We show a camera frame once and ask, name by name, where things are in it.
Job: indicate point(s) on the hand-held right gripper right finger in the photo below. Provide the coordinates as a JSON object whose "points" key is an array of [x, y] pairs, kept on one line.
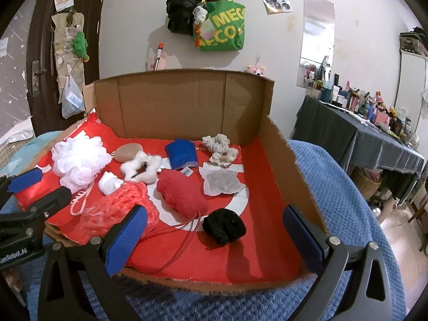
{"points": [[301, 237]]}

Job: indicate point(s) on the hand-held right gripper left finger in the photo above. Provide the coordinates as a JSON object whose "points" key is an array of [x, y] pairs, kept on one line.
{"points": [[127, 237]]}

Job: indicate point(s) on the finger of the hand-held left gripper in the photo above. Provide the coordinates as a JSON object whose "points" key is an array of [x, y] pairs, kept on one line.
{"points": [[25, 180], [50, 200]]}

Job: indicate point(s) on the coral mesh bath sponge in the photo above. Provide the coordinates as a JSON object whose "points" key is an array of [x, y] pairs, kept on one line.
{"points": [[117, 204]]}

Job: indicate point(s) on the cardboard box with red lining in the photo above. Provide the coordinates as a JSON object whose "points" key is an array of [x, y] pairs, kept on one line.
{"points": [[260, 207]]}

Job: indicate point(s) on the white mesh bath sponge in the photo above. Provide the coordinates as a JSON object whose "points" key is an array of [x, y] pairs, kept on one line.
{"points": [[80, 160]]}

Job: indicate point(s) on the small white sponge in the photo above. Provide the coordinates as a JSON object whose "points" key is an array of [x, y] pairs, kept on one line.
{"points": [[108, 184]]}

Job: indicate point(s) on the red fluffy pouch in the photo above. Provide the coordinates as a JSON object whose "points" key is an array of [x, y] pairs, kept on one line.
{"points": [[180, 190]]}

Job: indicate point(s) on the white fluffy scrunchie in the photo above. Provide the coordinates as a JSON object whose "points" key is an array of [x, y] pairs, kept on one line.
{"points": [[133, 165]]}

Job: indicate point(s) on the black knitted pouf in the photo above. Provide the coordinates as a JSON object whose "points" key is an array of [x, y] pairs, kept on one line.
{"points": [[224, 225]]}

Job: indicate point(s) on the tan oval sponge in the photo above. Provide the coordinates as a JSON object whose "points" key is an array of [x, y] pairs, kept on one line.
{"points": [[128, 152]]}

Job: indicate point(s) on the white paper sheet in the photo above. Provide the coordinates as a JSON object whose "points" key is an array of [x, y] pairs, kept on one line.
{"points": [[220, 180]]}

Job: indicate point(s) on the blue knitted cloth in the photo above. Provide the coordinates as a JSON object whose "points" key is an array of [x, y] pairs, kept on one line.
{"points": [[180, 152]]}

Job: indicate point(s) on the white plastic sheet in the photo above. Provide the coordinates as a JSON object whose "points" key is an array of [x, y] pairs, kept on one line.
{"points": [[16, 130]]}

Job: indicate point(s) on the blue blanket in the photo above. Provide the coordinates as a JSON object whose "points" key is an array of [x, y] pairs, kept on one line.
{"points": [[351, 214]]}

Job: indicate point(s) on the dark wooden door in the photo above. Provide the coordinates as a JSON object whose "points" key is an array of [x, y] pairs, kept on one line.
{"points": [[43, 100]]}

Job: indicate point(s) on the wicker basket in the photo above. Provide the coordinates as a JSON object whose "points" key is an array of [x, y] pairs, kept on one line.
{"points": [[366, 184]]}

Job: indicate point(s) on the clear plastic bag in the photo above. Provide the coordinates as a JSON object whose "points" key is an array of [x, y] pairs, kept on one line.
{"points": [[72, 100]]}

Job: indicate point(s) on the table with grey cloth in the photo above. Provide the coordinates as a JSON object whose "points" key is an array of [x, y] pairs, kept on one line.
{"points": [[334, 130]]}

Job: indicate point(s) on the beige hanging organizer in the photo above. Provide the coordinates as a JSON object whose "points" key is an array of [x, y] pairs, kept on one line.
{"points": [[62, 57]]}

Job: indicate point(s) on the green plush toy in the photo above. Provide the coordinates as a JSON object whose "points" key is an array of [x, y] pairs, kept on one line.
{"points": [[79, 45]]}

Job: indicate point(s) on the row of cosmetic bottles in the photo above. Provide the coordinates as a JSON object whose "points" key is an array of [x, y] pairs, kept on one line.
{"points": [[367, 103]]}

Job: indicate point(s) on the pink unicorn plush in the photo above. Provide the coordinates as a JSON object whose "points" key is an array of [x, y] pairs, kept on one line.
{"points": [[256, 71]]}

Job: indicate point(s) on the white stick with orange tip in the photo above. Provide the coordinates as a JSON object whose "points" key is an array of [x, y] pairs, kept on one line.
{"points": [[159, 55]]}

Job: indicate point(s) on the green tote bag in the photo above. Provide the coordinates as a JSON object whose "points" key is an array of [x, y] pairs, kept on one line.
{"points": [[220, 26]]}

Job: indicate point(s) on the black bag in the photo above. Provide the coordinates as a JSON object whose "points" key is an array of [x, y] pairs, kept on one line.
{"points": [[179, 10]]}

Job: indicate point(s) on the wall mirror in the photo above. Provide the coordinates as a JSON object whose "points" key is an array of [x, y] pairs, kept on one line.
{"points": [[317, 33]]}

